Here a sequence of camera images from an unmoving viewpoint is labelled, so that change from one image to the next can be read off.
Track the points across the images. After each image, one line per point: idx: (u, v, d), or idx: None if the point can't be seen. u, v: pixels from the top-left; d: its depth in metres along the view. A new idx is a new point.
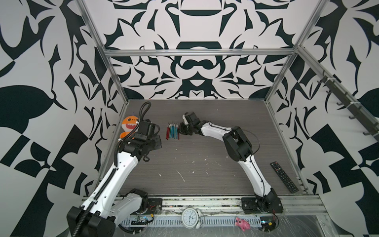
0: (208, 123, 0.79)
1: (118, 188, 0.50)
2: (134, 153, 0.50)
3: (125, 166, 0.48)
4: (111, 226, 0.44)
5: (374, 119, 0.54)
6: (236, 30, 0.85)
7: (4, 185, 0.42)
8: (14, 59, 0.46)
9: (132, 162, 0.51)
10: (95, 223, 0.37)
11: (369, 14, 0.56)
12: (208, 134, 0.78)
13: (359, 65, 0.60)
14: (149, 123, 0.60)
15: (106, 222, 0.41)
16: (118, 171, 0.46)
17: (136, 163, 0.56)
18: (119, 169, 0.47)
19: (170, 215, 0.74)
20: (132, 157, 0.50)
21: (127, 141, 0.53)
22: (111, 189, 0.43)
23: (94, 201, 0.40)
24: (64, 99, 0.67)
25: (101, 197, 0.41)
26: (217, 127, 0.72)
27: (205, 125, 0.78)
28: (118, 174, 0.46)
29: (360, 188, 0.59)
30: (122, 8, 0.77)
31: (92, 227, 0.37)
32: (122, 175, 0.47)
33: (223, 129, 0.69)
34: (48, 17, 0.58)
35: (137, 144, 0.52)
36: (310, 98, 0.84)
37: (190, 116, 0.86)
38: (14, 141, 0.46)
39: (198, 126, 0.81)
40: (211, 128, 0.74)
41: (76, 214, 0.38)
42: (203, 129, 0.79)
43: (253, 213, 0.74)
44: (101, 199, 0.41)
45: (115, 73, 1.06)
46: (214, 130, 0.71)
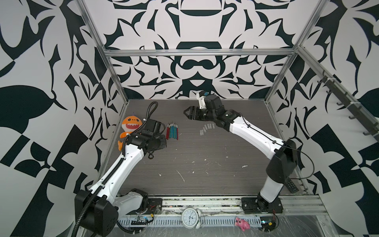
0: (243, 120, 0.57)
1: (127, 177, 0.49)
2: (141, 146, 0.53)
3: (132, 156, 0.50)
4: (115, 214, 0.45)
5: (374, 119, 0.54)
6: (236, 30, 0.85)
7: (4, 185, 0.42)
8: (14, 59, 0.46)
9: (138, 154, 0.53)
10: (102, 207, 0.38)
11: (369, 14, 0.56)
12: (241, 134, 0.57)
13: (359, 64, 0.60)
14: (155, 121, 0.63)
15: (111, 208, 0.42)
16: (125, 160, 0.48)
17: (141, 157, 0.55)
18: (127, 158, 0.49)
19: (170, 215, 0.74)
20: (139, 150, 0.52)
21: (134, 135, 0.56)
22: (118, 177, 0.45)
23: (101, 186, 0.42)
24: (64, 99, 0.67)
25: (109, 183, 0.43)
26: (256, 130, 0.53)
27: (238, 120, 0.57)
28: (126, 162, 0.48)
29: (360, 188, 0.59)
30: (122, 8, 0.77)
31: (98, 211, 0.38)
32: (130, 164, 0.50)
33: (269, 137, 0.51)
34: (47, 17, 0.58)
35: (143, 138, 0.55)
36: (310, 98, 0.84)
37: (212, 102, 0.62)
38: (14, 140, 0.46)
39: (226, 119, 0.58)
40: (248, 130, 0.54)
41: (84, 197, 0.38)
42: (235, 126, 0.57)
43: (253, 213, 0.74)
44: (108, 185, 0.43)
45: (115, 73, 1.06)
46: (256, 138, 0.52)
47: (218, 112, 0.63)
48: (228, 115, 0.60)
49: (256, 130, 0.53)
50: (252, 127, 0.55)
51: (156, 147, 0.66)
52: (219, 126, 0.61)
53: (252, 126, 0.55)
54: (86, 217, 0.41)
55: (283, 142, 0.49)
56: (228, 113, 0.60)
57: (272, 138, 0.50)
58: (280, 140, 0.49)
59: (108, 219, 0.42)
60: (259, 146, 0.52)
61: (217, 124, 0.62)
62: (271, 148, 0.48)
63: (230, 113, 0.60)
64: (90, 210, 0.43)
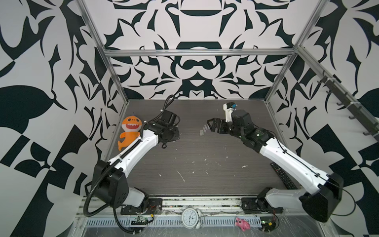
0: (278, 143, 0.51)
1: (139, 158, 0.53)
2: (157, 134, 0.56)
3: (148, 139, 0.54)
4: (127, 189, 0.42)
5: (374, 119, 0.54)
6: (236, 30, 0.85)
7: (4, 185, 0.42)
8: (14, 59, 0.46)
9: (154, 140, 0.56)
10: (118, 177, 0.41)
11: (369, 14, 0.56)
12: (274, 159, 0.51)
13: (359, 64, 0.60)
14: (171, 113, 0.66)
15: (125, 183, 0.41)
16: (141, 142, 0.52)
17: (155, 143, 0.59)
18: (143, 140, 0.53)
19: (170, 215, 0.74)
20: (155, 136, 0.56)
21: (152, 123, 0.60)
22: (134, 155, 0.49)
23: (119, 159, 0.46)
24: (64, 99, 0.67)
25: (126, 158, 0.46)
26: (294, 158, 0.47)
27: (272, 143, 0.51)
28: (142, 144, 0.52)
29: (360, 189, 0.59)
30: (122, 8, 0.77)
31: (114, 181, 0.41)
32: (145, 146, 0.53)
33: (309, 167, 0.45)
34: (48, 17, 0.58)
35: (159, 128, 0.58)
36: (310, 98, 0.84)
37: (244, 118, 0.55)
38: (14, 140, 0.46)
39: (257, 139, 0.53)
40: (284, 157, 0.48)
41: (102, 168, 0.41)
42: (269, 150, 0.50)
43: (253, 213, 0.74)
44: (126, 160, 0.46)
45: (115, 73, 1.06)
46: (295, 167, 0.45)
47: (247, 130, 0.57)
48: (260, 136, 0.53)
49: (294, 157, 0.47)
50: (288, 152, 0.48)
51: (169, 138, 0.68)
52: (248, 146, 0.55)
53: (288, 151, 0.49)
54: (100, 187, 0.44)
55: (326, 177, 0.42)
56: (260, 133, 0.54)
57: (313, 168, 0.45)
58: (324, 175, 0.43)
59: (120, 192, 0.45)
60: (295, 177, 0.46)
61: (246, 144, 0.56)
62: (313, 183, 0.42)
63: (262, 132, 0.55)
64: (105, 181, 0.46)
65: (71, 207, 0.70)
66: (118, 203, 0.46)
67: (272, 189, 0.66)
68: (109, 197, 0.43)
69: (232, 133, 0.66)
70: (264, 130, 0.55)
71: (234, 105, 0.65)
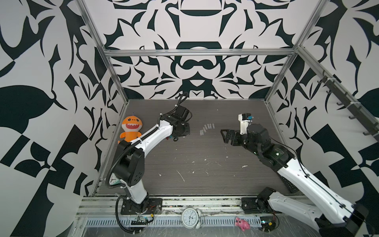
0: (299, 165, 0.48)
1: (157, 142, 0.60)
2: (172, 124, 0.62)
3: (164, 128, 0.59)
4: (142, 171, 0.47)
5: (374, 119, 0.54)
6: (236, 30, 0.85)
7: (4, 186, 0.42)
8: (14, 59, 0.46)
9: (169, 130, 0.61)
10: (137, 156, 0.45)
11: (369, 14, 0.56)
12: (293, 181, 0.48)
13: (359, 64, 0.60)
14: (185, 108, 0.72)
15: (142, 163, 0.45)
16: (159, 130, 0.57)
17: (169, 134, 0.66)
18: (160, 129, 0.57)
19: (170, 215, 0.74)
20: (170, 126, 0.61)
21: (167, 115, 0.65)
22: (153, 138, 0.54)
23: (140, 140, 0.51)
24: (64, 99, 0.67)
25: (145, 140, 0.51)
26: (318, 184, 0.44)
27: (293, 165, 0.48)
28: (160, 131, 0.57)
29: (360, 189, 0.59)
30: (122, 8, 0.77)
31: (134, 158, 0.45)
32: (161, 134, 0.58)
33: (332, 195, 0.42)
34: (47, 17, 0.58)
35: (174, 120, 0.63)
36: (310, 98, 0.84)
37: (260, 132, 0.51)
38: (14, 140, 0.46)
39: (276, 158, 0.49)
40: (308, 183, 0.45)
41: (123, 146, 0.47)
42: (289, 173, 0.47)
43: (253, 213, 0.74)
44: (145, 141, 0.51)
45: (115, 73, 1.06)
46: (319, 195, 0.43)
47: (264, 147, 0.54)
48: (281, 156, 0.50)
49: (318, 183, 0.45)
50: (311, 177, 0.46)
51: (179, 132, 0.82)
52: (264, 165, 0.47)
53: (311, 176, 0.46)
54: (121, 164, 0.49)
55: (352, 208, 0.40)
56: (280, 152, 0.51)
57: (336, 196, 0.42)
58: (349, 206, 0.41)
59: (137, 171, 0.49)
60: (315, 201, 0.45)
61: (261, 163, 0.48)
62: (339, 216, 0.40)
63: (282, 151, 0.51)
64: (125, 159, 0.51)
65: (71, 207, 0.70)
66: (134, 181, 0.50)
67: (276, 193, 0.65)
68: (127, 174, 0.47)
69: (246, 147, 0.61)
70: (283, 148, 0.52)
71: (249, 117, 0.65)
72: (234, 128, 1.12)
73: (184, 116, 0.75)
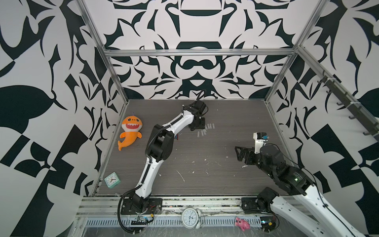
0: (318, 194, 0.47)
1: (182, 128, 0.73)
2: (193, 114, 0.74)
3: (187, 116, 0.70)
4: (171, 148, 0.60)
5: (374, 119, 0.54)
6: (236, 30, 0.85)
7: (3, 186, 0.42)
8: (14, 59, 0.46)
9: (191, 117, 0.73)
10: (170, 136, 0.58)
11: (369, 14, 0.56)
12: (312, 209, 0.47)
13: (359, 64, 0.60)
14: (204, 103, 0.84)
15: (171, 143, 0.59)
16: (183, 117, 0.69)
17: (191, 121, 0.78)
18: (184, 116, 0.70)
19: (170, 215, 0.74)
20: (191, 116, 0.73)
21: (189, 106, 0.76)
22: (178, 125, 0.66)
23: (170, 125, 0.63)
24: (64, 99, 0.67)
25: (173, 126, 0.63)
26: (335, 216, 0.44)
27: (312, 193, 0.47)
28: (184, 119, 0.69)
29: (360, 189, 0.59)
30: (122, 8, 0.77)
31: (167, 138, 0.58)
32: (185, 120, 0.70)
33: (348, 227, 0.43)
34: (47, 17, 0.58)
35: (195, 111, 0.74)
36: (310, 98, 0.84)
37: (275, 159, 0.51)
38: (14, 140, 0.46)
39: (294, 183, 0.48)
40: (325, 213, 0.44)
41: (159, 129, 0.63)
42: (308, 201, 0.47)
43: (253, 213, 0.74)
44: (173, 127, 0.63)
45: (115, 73, 1.06)
46: (335, 226, 0.43)
47: (280, 170, 0.54)
48: (298, 181, 0.48)
49: (336, 215, 0.44)
50: (329, 207, 0.45)
51: (196, 123, 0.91)
52: (283, 188, 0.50)
53: (329, 206, 0.45)
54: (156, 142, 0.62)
55: None
56: (298, 177, 0.49)
57: (352, 229, 0.42)
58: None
59: (169, 148, 0.62)
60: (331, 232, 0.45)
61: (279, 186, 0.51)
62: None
63: (300, 176, 0.49)
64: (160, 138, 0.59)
65: (71, 206, 0.75)
66: (165, 156, 0.62)
67: (280, 197, 0.65)
68: (160, 151, 0.60)
69: (261, 167, 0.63)
70: (300, 172, 0.50)
71: (264, 137, 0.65)
72: (234, 128, 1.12)
73: (202, 109, 0.84)
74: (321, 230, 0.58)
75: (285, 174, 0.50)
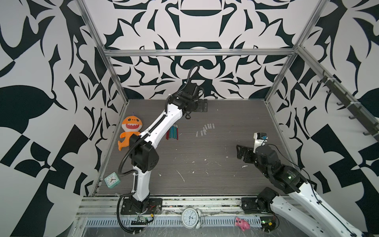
0: (311, 191, 0.48)
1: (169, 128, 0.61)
2: (180, 108, 0.59)
3: (172, 114, 0.57)
4: (157, 157, 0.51)
5: (374, 119, 0.54)
6: (236, 30, 0.85)
7: (3, 186, 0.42)
8: (14, 59, 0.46)
9: (178, 114, 0.59)
10: (148, 149, 0.48)
11: (369, 14, 0.56)
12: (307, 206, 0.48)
13: (359, 64, 0.60)
14: (196, 86, 0.65)
15: (153, 154, 0.53)
16: (167, 117, 0.55)
17: (179, 116, 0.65)
18: (168, 115, 0.56)
19: (170, 215, 0.74)
20: (178, 111, 0.58)
21: (175, 97, 0.61)
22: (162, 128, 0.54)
23: (148, 134, 0.51)
24: (64, 99, 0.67)
25: (154, 133, 0.52)
26: (329, 211, 0.45)
27: (305, 190, 0.48)
28: (168, 118, 0.55)
29: (360, 189, 0.59)
30: (122, 8, 0.77)
31: (145, 151, 0.48)
32: (170, 120, 0.58)
33: (343, 223, 0.43)
34: (47, 17, 0.58)
35: (183, 101, 0.59)
36: (310, 98, 0.84)
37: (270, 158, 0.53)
38: (14, 140, 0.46)
39: (288, 181, 0.50)
40: (320, 210, 0.45)
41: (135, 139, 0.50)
42: (302, 198, 0.48)
43: (253, 213, 0.74)
44: (153, 134, 0.51)
45: (115, 73, 1.06)
46: (330, 222, 0.44)
47: (274, 170, 0.56)
48: (292, 179, 0.50)
49: (330, 211, 0.45)
50: (323, 203, 0.46)
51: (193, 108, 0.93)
52: (278, 187, 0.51)
53: (323, 202, 0.47)
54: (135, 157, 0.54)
55: None
56: (292, 175, 0.51)
57: (347, 224, 0.43)
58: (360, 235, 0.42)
59: (151, 159, 0.53)
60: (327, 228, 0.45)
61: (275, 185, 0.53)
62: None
63: (294, 174, 0.51)
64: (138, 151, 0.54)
65: (71, 206, 0.75)
66: (150, 167, 0.55)
67: (280, 197, 0.65)
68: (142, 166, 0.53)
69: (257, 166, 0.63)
70: (293, 170, 0.52)
71: (264, 137, 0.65)
72: (234, 127, 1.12)
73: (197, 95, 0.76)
74: (321, 229, 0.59)
75: (280, 173, 0.52)
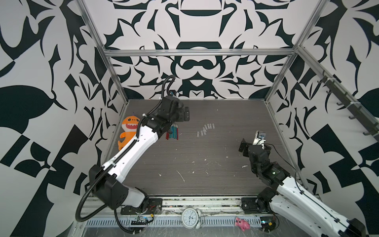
0: (294, 183, 0.53)
1: (141, 155, 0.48)
2: (156, 131, 0.52)
3: (145, 139, 0.49)
4: (126, 191, 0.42)
5: (374, 119, 0.54)
6: (236, 29, 0.84)
7: (4, 186, 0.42)
8: (14, 59, 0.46)
9: (153, 138, 0.52)
10: (111, 184, 0.39)
11: (369, 14, 0.56)
12: (292, 199, 0.52)
13: (359, 64, 0.60)
14: (172, 100, 0.56)
15: (121, 187, 0.44)
16: (138, 142, 0.48)
17: (156, 140, 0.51)
18: (140, 140, 0.48)
19: (170, 215, 0.74)
20: (153, 135, 0.51)
21: (150, 117, 0.54)
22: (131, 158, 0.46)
23: (113, 164, 0.43)
24: (64, 99, 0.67)
25: (120, 163, 0.43)
26: (312, 200, 0.48)
27: (288, 182, 0.53)
28: (141, 144, 0.48)
29: (360, 189, 0.59)
30: (122, 8, 0.77)
31: (108, 188, 0.39)
32: (142, 147, 0.49)
33: (327, 210, 0.46)
34: (47, 17, 0.58)
35: (159, 122, 0.53)
36: (310, 98, 0.84)
37: (260, 155, 0.58)
38: (14, 140, 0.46)
39: (274, 177, 0.55)
40: (302, 199, 0.49)
41: (97, 172, 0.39)
42: (285, 190, 0.53)
43: (253, 213, 0.74)
44: (120, 164, 0.43)
45: (115, 73, 1.06)
46: (314, 210, 0.46)
47: (263, 167, 0.61)
48: (277, 175, 0.56)
49: (312, 199, 0.48)
50: (305, 193, 0.50)
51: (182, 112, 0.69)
52: (265, 183, 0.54)
53: (305, 191, 0.50)
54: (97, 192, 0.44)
55: (347, 223, 0.43)
56: (276, 171, 0.57)
57: (331, 212, 0.45)
58: (344, 220, 0.43)
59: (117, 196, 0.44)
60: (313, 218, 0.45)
61: (262, 180, 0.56)
62: (334, 229, 0.42)
63: (279, 171, 0.57)
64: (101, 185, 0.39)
65: (71, 206, 0.75)
66: (116, 204, 0.45)
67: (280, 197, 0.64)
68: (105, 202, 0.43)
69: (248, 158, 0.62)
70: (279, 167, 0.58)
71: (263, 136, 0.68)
72: (234, 127, 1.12)
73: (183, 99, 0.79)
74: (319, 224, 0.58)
75: (269, 170, 0.58)
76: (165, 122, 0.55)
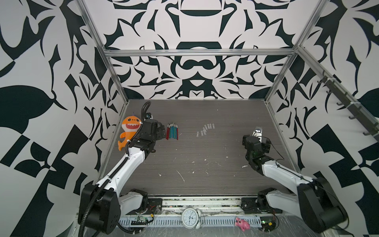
0: (274, 162, 0.61)
1: (130, 173, 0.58)
2: (143, 149, 0.57)
3: (135, 156, 0.54)
4: (118, 212, 0.46)
5: (374, 119, 0.54)
6: (236, 29, 0.84)
7: (3, 186, 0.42)
8: (14, 59, 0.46)
9: (141, 155, 0.57)
10: (109, 197, 0.40)
11: (369, 14, 0.56)
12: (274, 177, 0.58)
13: (359, 64, 0.60)
14: (152, 122, 0.64)
15: (116, 204, 0.44)
16: (130, 159, 0.52)
17: (143, 159, 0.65)
18: (131, 158, 0.53)
19: (170, 215, 0.74)
20: (141, 152, 0.56)
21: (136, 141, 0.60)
22: (123, 173, 0.48)
23: (109, 179, 0.45)
24: (64, 99, 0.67)
25: (115, 177, 0.46)
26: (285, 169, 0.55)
27: (269, 163, 0.62)
28: (130, 161, 0.51)
29: (360, 189, 0.59)
30: (122, 8, 0.77)
31: (105, 202, 0.40)
32: (133, 163, 0.53)
33: (297, 175, 0.51)
34: (47, 17, 0.58)
35: (145, 143, 0.59)
36: (310, 98, 0.84)
37: (254, 143, 0.67)
38: (14, 140, 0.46)
39: (259, 163, 0.64)
40: (278, 170, 0.56)
41: (91, 190, 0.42)
42: (266, 168, 0.61)
43: (253, 213, 0.74)
44: (115, 179, 0.45)
45: (115, 73, 1.06)
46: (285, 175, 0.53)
47: (255, 155, 0.69)
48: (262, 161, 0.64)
49: (285, 169, 0.55)
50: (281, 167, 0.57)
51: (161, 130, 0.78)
52: (252, 168, 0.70)
53: (281, 166, 0.58)
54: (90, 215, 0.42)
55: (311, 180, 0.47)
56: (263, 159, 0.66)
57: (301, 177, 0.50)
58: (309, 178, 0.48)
59: (113, 214, 0.43)
60: (288, 185, 0.52)
61: (251, 165, 0.68)
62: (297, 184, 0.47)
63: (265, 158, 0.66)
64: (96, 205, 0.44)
65: (70, 206, 0.74)
66: (110, 227, 0.43)
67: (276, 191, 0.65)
68: (101, 222, 0.41)
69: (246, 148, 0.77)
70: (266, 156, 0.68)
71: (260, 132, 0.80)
72: (234, 127, 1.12)
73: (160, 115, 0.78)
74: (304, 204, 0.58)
75: (258, 158, 0.67)
76: (149, 142, 0.62)
